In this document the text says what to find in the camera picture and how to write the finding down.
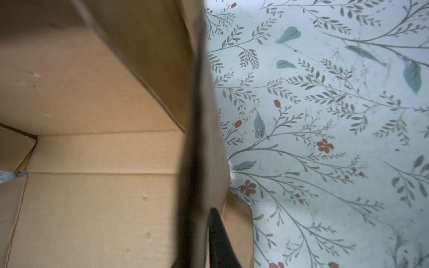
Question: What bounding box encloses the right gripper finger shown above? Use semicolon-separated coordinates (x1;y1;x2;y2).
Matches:
208;208;241;268

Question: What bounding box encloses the brown cardboard box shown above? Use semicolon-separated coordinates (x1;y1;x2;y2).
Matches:
1;1;255;268

